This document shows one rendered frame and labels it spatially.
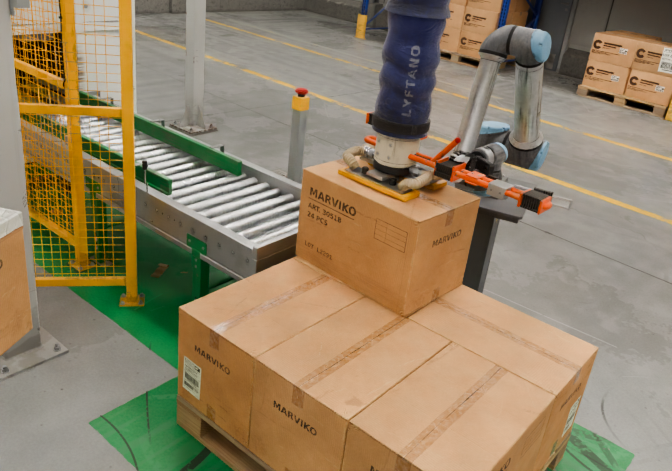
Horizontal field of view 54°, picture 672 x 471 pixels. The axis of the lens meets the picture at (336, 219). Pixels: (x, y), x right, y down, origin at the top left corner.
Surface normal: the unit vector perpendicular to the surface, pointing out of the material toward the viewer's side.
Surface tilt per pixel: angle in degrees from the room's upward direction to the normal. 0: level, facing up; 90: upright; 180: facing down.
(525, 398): 0
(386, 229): 90
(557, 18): 90
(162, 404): 0
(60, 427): 0
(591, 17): 90
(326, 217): 90
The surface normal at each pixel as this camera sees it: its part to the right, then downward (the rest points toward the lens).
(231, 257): -0.64, 0.25
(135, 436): 0.11, -0.90
